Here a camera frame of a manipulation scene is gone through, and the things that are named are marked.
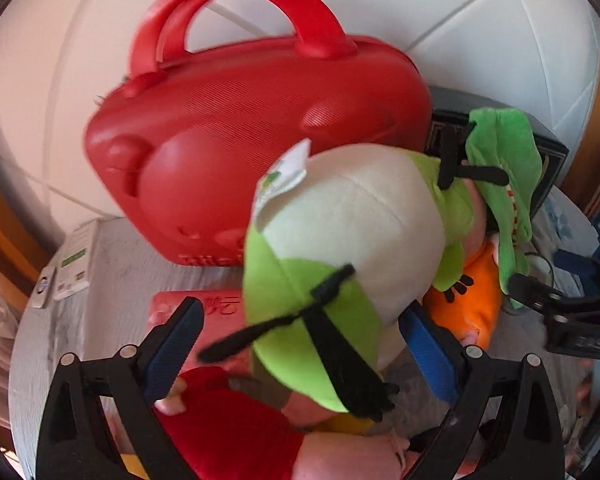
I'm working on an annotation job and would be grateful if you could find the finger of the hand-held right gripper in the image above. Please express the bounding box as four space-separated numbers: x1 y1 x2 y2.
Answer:
507 272 572 319
552 251 600 292

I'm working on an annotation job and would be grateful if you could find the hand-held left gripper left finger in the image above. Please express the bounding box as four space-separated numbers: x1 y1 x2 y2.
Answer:
36 296 205 480

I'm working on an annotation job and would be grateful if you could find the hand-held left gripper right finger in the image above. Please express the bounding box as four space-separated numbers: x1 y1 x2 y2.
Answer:
399 307 566 480

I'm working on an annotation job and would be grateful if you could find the green bird plush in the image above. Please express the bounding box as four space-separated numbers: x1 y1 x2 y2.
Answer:
199 137 511 436

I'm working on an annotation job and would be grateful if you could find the cloth-covered round desktop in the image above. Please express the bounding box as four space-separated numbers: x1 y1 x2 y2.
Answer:
9 192 600 480

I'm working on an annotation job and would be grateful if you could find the pink and white box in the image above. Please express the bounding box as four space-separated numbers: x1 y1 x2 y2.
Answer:
148 287 254 377

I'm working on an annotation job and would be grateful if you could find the pig plush in red dress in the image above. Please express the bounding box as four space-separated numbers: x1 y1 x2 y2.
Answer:
152 364 417 480

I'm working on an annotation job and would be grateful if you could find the black gift box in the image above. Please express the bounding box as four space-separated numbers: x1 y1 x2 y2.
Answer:
424 84 570 212

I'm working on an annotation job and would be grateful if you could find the pig plush with green hat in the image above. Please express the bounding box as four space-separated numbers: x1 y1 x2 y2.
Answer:
422 107 546 352

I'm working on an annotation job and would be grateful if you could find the flat white box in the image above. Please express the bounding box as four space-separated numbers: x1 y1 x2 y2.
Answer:
53 219 101 303

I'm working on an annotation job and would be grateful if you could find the white remote control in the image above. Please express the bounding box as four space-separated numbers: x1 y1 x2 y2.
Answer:
29 265 59 310

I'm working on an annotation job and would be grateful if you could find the red plastic carry case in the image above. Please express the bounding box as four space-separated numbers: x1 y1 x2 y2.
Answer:
83 0 432 268

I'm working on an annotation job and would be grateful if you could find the wooden wall column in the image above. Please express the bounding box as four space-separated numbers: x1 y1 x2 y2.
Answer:
562 24 600 217
0 157 48 303

